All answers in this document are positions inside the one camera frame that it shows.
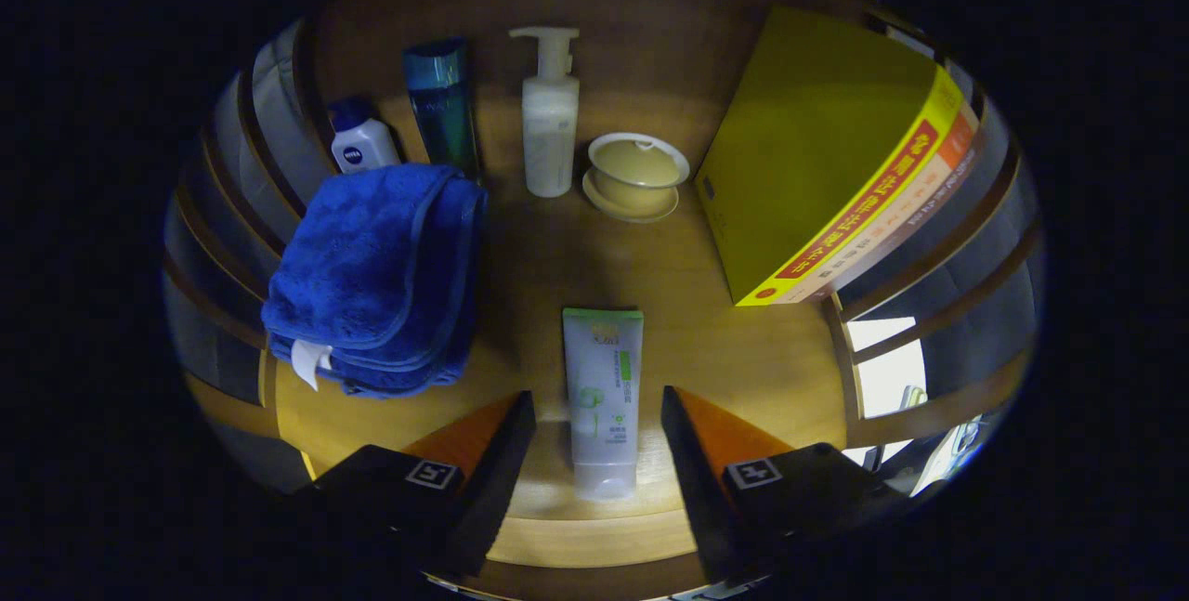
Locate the teal bottle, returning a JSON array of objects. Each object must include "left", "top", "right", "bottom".
[{"left": 402, "top": 37, "right": 481, "bottom": 179}]

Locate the white green cream tube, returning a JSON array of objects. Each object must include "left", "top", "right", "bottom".
[{"left": 561, "top": 307, "right": 645, "bottom": 502}]

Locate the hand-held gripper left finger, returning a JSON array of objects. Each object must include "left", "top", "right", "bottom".
[{"left": 288, "top": 389, "right": 537, "bottom": 579}]

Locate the white pump bottle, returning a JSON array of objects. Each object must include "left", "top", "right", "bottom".
[{"left": 508, "top": 26, "right": 581, "bottom": 199}]

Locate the small white blue-capped bottle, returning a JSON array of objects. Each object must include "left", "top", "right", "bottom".
[{"left": 327, "top": 98, "right": 402, "bottom": 175}]

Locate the brown book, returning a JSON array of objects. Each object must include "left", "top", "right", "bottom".
[{"left": 817, "top": 132, "right": 987, "bottom": 300}]

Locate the blue folded towel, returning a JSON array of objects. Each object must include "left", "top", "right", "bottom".
[{"left": 261, "top": 163, "right": 490, "bottom": 399}]

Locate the orange book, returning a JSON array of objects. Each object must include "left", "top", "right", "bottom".
[{"left": 771, "top": 104, "right": 978, "bottom": 305}]

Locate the yellow book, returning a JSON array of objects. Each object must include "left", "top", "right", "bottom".
[{"left": 694, "top": 6, "right": 967, "bottom": 307}]

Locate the wooden slatted cabinet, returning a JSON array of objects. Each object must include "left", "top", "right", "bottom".
[{"left": 165, "top": 0, "right": 1046, "bottom": 509}]

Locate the beige lidded tea bowl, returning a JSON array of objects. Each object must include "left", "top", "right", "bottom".
[{"left": 582, "top": 132, "right": 691, "bottom": 224}]

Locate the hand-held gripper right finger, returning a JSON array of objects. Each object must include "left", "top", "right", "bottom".
[{"left": 661, "top": 385, "right": 907, "bottom": 583}]

